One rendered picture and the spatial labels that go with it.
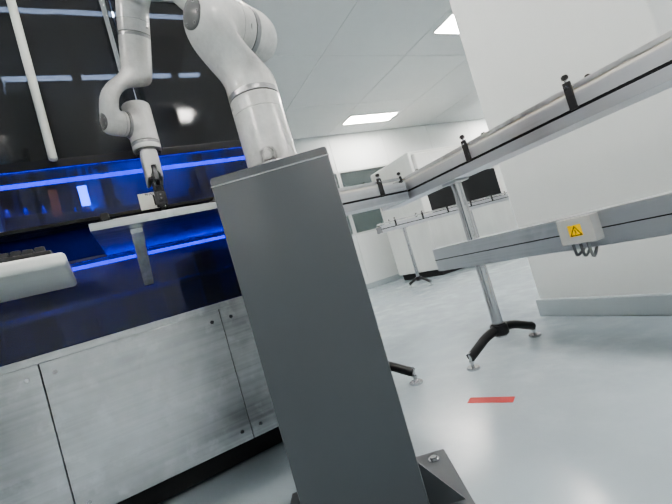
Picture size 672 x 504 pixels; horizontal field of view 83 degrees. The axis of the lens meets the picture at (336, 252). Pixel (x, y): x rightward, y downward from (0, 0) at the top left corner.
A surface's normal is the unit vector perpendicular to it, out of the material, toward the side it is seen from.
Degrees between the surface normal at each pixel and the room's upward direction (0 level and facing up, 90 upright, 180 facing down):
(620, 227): 90
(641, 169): 90
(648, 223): 90
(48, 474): 90
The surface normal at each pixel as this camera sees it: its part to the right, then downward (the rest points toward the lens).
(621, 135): -0.86, 0.23
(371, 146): 0.43, -0.15
